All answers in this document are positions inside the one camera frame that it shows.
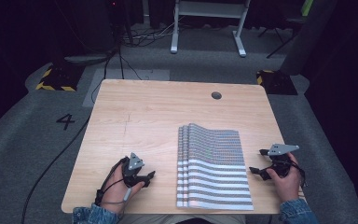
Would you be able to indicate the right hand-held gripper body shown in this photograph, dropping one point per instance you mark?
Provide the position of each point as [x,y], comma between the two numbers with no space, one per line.
[280,158]

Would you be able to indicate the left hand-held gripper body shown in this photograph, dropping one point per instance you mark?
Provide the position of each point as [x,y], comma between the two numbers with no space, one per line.
[134,163]

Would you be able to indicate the grey white striped cloth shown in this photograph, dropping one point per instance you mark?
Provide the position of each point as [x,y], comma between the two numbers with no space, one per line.
[213,169]

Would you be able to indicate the grey flat stand foot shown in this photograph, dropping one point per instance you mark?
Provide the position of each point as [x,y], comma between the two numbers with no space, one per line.
[88,58]

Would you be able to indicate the black chair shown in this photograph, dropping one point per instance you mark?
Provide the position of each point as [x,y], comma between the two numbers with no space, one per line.
[287,28]

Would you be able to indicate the person's right hand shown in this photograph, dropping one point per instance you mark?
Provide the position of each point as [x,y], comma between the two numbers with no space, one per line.
[287,185]

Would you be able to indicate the person's left hand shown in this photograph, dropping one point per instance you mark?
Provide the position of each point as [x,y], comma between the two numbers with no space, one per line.
[115,188]

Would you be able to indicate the black yellow striped stand base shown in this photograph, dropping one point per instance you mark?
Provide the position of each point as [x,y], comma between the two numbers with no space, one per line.
[276,82]
[59,79]

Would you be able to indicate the white desk frame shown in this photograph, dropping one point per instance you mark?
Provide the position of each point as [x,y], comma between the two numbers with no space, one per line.
[209,9]

